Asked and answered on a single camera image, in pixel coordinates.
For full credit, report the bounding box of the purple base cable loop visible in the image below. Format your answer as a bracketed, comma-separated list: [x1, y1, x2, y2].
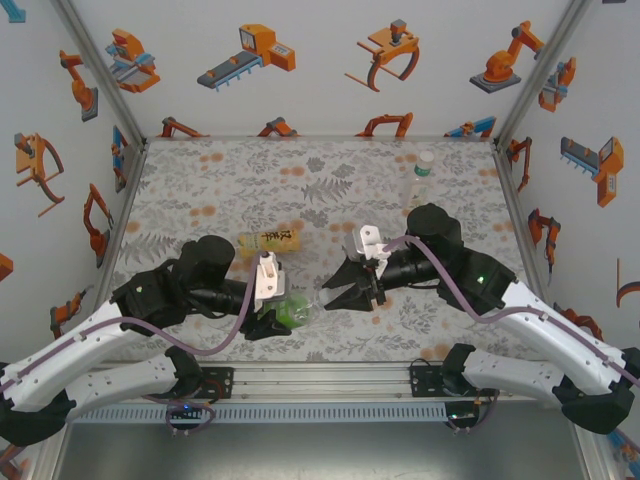
[164, 392, 219, 437]
[446, 384, 501, 434]

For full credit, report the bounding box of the clear bottle green lime label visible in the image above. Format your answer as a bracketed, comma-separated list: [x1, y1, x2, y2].
[273, 293, 329, 327]

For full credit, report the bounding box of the aluminium side rail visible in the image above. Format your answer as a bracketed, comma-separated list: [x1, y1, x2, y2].
[492, 139, 551, 311]
[92, 139, 149, 301]

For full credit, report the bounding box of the clear bottle white green label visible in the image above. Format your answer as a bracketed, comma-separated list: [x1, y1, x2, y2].
[402, 149, 437, 210]

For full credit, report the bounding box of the clear bottle yellow tea label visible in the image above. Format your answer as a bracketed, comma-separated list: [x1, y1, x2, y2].
[237, 227, 302, 260]

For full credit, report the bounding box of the floral table cloth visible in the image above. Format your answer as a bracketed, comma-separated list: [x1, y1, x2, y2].
[107, 137, 566, 364]

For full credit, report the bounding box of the aluminium frame post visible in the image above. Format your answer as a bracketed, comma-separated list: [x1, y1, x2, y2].
[49, 0, 149, 151]
[492, 0, 594, 151]

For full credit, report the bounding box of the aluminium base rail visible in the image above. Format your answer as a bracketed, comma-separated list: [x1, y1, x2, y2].
[74, 362, 571, 404]

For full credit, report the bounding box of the grey slotted cable duct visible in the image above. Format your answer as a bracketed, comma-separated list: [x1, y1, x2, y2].
[74, 402, 449, 425]

